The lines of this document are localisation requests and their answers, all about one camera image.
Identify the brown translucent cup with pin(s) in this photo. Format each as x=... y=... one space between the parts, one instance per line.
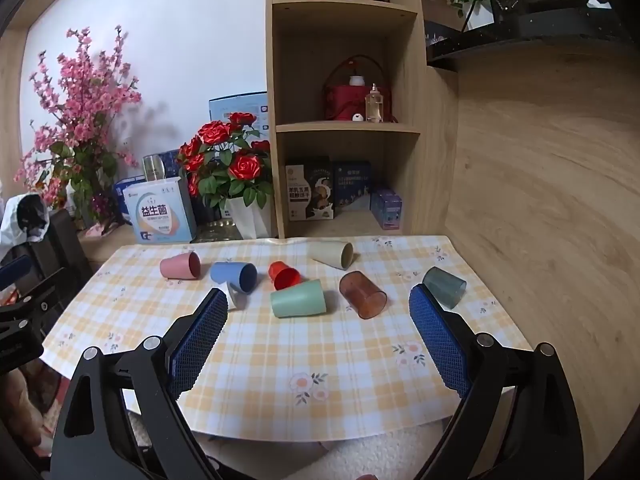
x=357 y=292

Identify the black wall shelf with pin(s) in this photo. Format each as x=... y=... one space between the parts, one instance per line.
x=500 y=35

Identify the black chair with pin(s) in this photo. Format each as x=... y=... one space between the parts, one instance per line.
x=70 y=245

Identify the white and dark snack box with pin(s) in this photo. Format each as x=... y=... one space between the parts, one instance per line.
x=310 y=190

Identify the beige cup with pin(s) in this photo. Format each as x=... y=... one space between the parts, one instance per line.
x=325 y=254

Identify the light blue printed box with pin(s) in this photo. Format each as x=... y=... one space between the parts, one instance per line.
x=225 y=107

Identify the white plant pot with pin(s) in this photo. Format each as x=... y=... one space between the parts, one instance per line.
x=480 y=15

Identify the yellow checked floral tablecloth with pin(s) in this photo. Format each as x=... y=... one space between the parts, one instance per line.
x=310 y=350

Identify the clear drinking glass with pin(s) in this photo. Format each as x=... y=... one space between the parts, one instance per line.
x=154 y=167

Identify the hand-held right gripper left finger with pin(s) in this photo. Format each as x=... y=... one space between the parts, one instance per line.
x=197 y=345

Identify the blue cup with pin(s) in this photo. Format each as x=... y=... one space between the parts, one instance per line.
x=225 y=274

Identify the white plastic bag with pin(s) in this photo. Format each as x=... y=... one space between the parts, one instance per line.
x=10 y=220

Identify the white faceted vase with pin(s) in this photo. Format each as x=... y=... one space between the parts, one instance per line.
x=250 y=220

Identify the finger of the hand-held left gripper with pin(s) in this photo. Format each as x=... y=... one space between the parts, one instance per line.
x=30 y=310
x=12 y=271

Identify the purple box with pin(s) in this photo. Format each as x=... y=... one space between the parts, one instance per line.
x=387 y=210

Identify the white and blue carton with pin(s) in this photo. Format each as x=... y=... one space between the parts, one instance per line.
x=160 y=210

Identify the pink cup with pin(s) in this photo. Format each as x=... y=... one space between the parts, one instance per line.
x=177 y=266

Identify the wooden shelf unit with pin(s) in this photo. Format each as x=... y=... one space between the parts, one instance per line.
x=400 y=60

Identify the clear perfume bottle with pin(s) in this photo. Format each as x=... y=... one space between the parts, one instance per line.
x=374 y=107

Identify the mint green cup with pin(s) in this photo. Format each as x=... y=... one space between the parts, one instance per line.
x=295 y=300

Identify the pink blossom branches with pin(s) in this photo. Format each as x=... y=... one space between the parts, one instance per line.
x=80 y=100

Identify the red rose bouquet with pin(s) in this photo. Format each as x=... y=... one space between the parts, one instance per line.
x=245 y=167

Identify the dark blue printed box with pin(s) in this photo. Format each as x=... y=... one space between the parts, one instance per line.
x=352 y=185

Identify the white cup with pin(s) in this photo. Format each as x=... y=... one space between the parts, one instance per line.
x=237 y=300

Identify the blue and white box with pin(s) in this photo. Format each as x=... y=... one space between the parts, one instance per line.
x=122 y=195

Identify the red cup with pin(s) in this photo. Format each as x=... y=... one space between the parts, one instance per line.
x=280 y=272

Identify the gold tray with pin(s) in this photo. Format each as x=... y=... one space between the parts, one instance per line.
x=215 y=232

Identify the dark green translucent cup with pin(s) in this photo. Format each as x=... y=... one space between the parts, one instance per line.
x=440 y=284

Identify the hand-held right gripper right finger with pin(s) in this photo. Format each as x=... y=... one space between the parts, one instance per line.
x=437 y=340

